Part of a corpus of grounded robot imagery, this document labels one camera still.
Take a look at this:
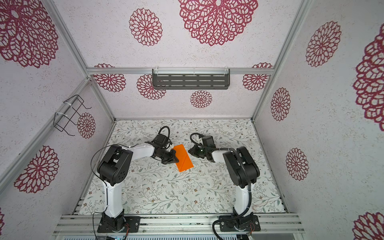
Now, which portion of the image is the orange square paper sheet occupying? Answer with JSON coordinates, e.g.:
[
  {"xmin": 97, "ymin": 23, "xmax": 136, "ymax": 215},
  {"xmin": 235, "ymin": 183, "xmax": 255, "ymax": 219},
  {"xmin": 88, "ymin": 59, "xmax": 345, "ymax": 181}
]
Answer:
[{"xmin": 173, "ymin": 145, "xmax": 194, "ymax": 173}]

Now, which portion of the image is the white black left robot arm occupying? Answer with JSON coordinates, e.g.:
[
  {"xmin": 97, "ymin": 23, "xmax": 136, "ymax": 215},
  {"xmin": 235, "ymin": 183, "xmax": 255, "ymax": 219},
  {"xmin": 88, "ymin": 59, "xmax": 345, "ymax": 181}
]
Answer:
[{"xmin": 97, "ymin": 143, "xmax": 179, "ymax": 218}]

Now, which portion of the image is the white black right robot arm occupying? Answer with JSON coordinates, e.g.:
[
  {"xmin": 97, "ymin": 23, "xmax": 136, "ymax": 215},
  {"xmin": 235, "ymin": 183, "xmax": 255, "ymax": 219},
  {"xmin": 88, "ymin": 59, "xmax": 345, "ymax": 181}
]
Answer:
[{"xmin": 188, "ymin": 145, "xmax": 260, "ymax": 218}]

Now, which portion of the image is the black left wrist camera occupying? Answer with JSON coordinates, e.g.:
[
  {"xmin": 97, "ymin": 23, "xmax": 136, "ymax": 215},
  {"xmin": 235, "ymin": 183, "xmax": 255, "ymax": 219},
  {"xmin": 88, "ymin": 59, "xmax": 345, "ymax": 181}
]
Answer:
[{"xmin": 153, "ymin": 126, "xmax": 173, "ymax": 149}]

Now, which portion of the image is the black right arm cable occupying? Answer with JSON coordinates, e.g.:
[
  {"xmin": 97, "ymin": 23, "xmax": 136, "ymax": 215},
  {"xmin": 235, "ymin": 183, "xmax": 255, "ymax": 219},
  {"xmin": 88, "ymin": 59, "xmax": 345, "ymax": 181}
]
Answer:
[{"xmin": 189, "ymin": 132, "xmax": 256, "ymax": 240}]

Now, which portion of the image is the grey slotted wall shelf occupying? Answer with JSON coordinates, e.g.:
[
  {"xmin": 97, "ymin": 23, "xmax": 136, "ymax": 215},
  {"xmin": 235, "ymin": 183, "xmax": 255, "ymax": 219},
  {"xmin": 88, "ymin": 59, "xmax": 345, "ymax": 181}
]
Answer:
[{"xmin": 152, "ymin": 69, "xmax": 231, "ymax": 90}]

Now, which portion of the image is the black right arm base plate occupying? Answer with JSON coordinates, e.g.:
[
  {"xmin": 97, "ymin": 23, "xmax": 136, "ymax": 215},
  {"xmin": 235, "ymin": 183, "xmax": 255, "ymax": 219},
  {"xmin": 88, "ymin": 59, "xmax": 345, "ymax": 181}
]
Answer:
[{"xmin": 219, "ymin": 213, "xmax": 261, "ymax": 232}]

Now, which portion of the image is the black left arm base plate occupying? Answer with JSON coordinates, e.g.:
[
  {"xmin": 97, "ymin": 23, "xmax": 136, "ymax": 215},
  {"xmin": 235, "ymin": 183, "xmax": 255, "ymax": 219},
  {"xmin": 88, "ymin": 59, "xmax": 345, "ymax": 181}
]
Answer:
[{"xmin": 97, "ymin": 215, "xmax": 141, "ymax": 233}]

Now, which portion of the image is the aluminium front rail frame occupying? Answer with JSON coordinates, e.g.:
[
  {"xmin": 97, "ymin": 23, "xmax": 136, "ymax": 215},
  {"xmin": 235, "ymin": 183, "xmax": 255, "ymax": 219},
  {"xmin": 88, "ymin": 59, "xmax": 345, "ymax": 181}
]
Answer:
[{"xmin": 52, "ymin": 213, "xmax": 305, "ymax": 237}]

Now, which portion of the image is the black wire wall basket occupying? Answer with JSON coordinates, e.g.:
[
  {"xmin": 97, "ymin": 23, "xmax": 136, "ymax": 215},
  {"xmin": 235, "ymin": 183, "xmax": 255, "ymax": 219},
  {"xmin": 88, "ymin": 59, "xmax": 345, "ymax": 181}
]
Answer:
[{"xmin": 53, "ymin": 95, "xmax": 91, "ymax": 137}]

